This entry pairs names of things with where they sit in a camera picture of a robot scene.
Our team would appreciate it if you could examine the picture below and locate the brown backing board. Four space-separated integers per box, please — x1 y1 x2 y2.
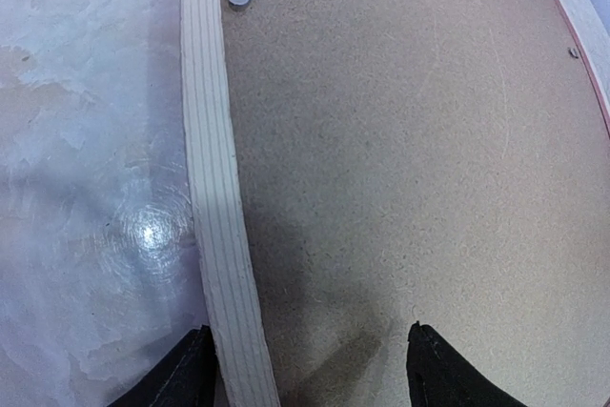
216 0 610 407

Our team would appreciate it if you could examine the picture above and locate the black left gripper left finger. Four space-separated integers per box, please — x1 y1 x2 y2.
110 325 218 407

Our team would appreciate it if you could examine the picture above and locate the pink wooden picture frame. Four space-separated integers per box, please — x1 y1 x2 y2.
179 0 610 407

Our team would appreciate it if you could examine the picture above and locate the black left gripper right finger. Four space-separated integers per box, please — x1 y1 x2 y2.
406 322 524 407

